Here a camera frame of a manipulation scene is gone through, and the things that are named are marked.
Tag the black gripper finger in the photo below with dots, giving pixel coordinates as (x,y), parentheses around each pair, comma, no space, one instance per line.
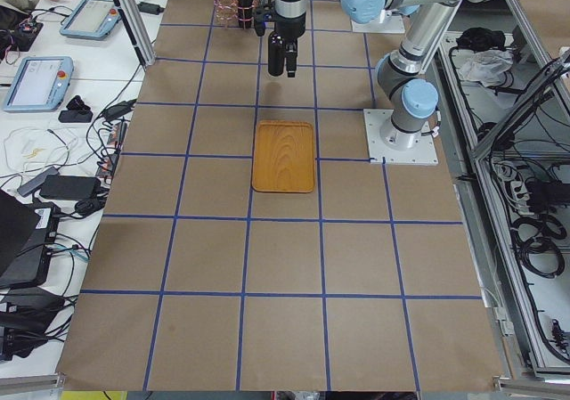
(291,58)

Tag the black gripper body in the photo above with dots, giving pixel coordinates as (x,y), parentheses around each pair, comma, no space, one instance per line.
(289,28)

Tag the dark wine bottle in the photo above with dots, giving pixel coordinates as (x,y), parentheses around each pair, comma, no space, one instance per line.
(245,10)
(275,54)

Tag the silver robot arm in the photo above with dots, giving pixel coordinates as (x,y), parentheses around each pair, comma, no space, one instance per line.
(398,73)

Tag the dark wine bottle in basket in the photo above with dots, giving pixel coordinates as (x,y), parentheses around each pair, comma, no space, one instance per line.
(245,10)

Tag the wooden serving tray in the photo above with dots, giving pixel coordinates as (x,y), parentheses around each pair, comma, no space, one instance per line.
(284,157)

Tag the black power adapter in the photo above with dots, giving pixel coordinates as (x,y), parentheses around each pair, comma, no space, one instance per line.
(150,8)

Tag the far teach pendant tablet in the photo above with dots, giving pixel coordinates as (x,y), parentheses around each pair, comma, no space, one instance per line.
(91,19)

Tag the teach pendant tablet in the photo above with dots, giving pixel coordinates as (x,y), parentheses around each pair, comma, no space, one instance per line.
(40,84)
(91,19)

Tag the near teach pendant tablet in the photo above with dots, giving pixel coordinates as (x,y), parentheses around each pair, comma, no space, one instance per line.
(40,84)

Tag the black power brick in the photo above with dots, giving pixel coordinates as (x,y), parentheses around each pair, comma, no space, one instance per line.
(69,187)

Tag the black laptop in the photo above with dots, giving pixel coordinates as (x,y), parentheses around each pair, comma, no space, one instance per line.
(26,232)

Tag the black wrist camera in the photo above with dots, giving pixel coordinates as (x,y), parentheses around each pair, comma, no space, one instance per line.
(262,14)

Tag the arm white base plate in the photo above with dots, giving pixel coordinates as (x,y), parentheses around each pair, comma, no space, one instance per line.
(388,22)
(387,145)

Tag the aluminium frame post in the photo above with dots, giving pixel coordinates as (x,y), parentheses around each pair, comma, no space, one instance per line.
(136,31)

